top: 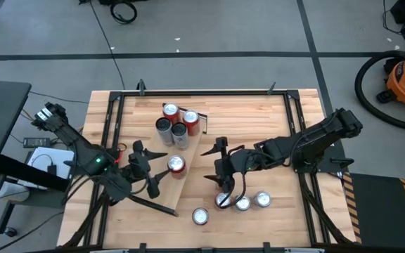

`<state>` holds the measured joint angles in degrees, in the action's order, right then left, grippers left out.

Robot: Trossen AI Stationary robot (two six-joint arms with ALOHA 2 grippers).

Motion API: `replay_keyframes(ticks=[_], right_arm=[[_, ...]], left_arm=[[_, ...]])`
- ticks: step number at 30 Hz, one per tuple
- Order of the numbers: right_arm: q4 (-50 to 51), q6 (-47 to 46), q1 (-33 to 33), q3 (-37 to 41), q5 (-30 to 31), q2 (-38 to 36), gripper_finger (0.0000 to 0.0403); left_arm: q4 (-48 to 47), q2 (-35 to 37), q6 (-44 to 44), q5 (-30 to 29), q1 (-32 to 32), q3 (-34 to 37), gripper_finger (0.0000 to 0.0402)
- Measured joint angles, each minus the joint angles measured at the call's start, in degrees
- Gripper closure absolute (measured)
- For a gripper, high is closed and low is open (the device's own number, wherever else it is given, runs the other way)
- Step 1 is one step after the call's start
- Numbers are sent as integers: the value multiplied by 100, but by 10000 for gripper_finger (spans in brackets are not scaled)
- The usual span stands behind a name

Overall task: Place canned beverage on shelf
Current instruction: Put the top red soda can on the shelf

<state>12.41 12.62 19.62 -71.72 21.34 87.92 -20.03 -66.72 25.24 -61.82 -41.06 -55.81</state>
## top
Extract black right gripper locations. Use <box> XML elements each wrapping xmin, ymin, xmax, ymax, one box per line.
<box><xmin>200</xmin><ymin>136</ymin><xmax>259</xmax><ymax>193</ymax></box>

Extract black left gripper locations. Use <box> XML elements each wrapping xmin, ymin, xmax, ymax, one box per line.
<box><xmin>128</xmin><ymin>139</ymin><xmax>172</xmax><ymax>200</ymax></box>

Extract red Coca-Cola can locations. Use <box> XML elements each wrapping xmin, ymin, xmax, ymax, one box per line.
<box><xmin>162</xmin><ymin>102</ymin><xmax>181</xmax><ymax>124</ymax></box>
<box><xmin>182</xmin><ymin>109</ymin><xmax>201</xmax><ymax>137</ymax></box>
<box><xmin>191</xmin><ymin>207</ymin><xmax>210</xmax><ymax>226</ymax></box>
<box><xmin>214</xmin><ymin>192</ymin><xmax>232</xmax><ymax>211</ymax></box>
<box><xmin>167</xmin><ymin>155</ymin><xmax>188</xmax><ymax>180</ymax></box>

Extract silver can with black lid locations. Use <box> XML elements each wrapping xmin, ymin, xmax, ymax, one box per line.
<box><xmin>155</xmin><ymin>117</ymin><xmax>174</xmax><ymax>147</ymax></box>
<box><xmin>171</xmin><ymin>122</ymin><xmax>191</xmax><ymax>151</ymax></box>

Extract wooden shelf with black legs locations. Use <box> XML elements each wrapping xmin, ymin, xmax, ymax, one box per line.
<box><xmin>122</xmin><ymin>103</ymin><xmax>209</xmax><ymax>218</ymax></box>

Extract silver Diet Coke can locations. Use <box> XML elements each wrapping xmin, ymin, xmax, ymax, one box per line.
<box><xmin>253</xmin><ymin>190</ymin><xmax>273</xmax><ymax>209</ymax></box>
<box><xmin>233</xmin><ymin>195</ymin><xmax>252</xmax><ymax>212</ymax></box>

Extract white box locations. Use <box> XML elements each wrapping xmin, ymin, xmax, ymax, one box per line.
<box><xmin>25</xmin><ymin>146</ymin><xmax>76</xmax><ymax>189</ymax></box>

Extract black power brick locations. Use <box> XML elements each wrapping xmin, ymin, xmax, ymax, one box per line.
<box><xmin>22</xmin><ymin>137</ymin><xmax>51</xmax><ymax>148</ymax></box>

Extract black mat with hazard stripes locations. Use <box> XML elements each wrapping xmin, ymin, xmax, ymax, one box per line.
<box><xmin>341</xmin><ymin>171</ymin><xmax>405</xmax><ymax>251</ymax></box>

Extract black metal table frame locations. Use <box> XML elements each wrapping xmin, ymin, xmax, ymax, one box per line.
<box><xmin>60</xmin><ymin>89</ymin><xmax>358</xmax><ymax>253</ymax></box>

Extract black floor cable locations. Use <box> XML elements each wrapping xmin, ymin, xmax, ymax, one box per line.
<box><xmin>84</xmin><ymin>0</ymin><xmax>126</xmax><ymax>91</ymax></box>

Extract coiled black cable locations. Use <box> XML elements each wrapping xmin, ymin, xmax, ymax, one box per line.
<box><xmin>109</xmin><ymin>0</ymin><xmax>139</xmax><ymax>25</ymax></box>

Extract orange shop vacuum with hose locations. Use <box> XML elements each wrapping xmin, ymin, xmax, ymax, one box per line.
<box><xmin>354</xmin><ymin>50</ymin><xmax>405</xmax><ymax>133</ymax></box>

